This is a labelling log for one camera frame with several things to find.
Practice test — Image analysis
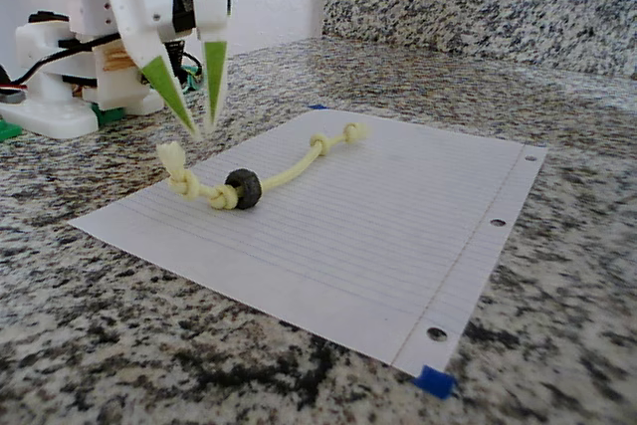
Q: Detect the black hex nut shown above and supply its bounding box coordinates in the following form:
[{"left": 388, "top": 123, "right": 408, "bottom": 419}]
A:
[{"left": 223, "top": 167, "right": 264, "bottom": 211}]

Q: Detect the yellow-green knotted rope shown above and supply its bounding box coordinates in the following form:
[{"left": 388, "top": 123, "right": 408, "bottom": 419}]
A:
[{"left": 156, "top": 121, "right": 370, "bottom": 212}]

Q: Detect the lined white paper sheet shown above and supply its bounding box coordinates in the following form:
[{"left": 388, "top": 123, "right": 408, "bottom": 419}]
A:
[{"left": 68, "top": 108, "right": 548, "bottom": 377}]

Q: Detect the speckled granite backsplash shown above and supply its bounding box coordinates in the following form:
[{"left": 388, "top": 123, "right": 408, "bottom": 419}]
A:
[{"left": 321, "top": 0, "right": 637, "bottom": 82}]

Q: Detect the black base cable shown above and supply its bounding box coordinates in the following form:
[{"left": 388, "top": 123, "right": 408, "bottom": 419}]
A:
[{"left": 0, "top": 39, "right": 99, "bottom": 98}]

